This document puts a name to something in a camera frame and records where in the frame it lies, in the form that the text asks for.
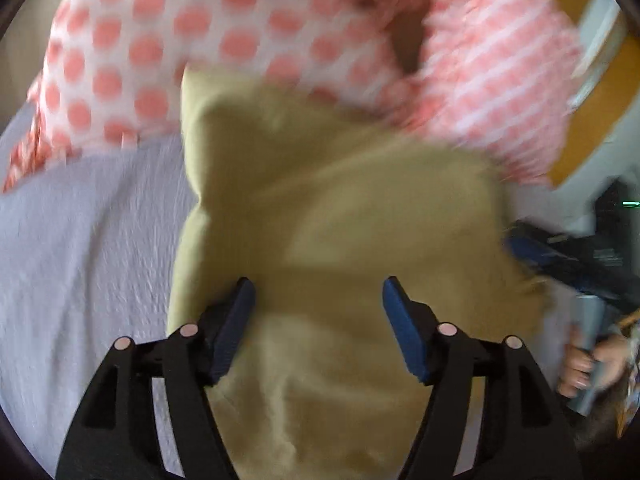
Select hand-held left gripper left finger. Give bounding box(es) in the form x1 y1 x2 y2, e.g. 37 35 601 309
55 277 257 480

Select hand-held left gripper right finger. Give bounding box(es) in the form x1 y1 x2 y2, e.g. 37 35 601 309
382 276 585 480

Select pink striped pillow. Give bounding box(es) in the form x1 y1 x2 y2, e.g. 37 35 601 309
395 0 586 188

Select person's right hand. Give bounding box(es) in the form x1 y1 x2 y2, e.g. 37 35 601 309
557 332 633 400

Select pink polka dot pillow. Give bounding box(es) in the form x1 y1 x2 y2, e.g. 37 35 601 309
2 0 446 193

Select khaki pants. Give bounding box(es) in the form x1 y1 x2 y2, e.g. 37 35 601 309
166 68 551 480

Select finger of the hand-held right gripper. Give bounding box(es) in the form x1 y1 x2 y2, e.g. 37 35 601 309
504 220 596 293

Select white bed sheet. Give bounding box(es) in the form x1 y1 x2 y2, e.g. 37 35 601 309
0 107 226 480

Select wooden headboard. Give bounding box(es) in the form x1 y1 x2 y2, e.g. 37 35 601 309
545 0 638 188

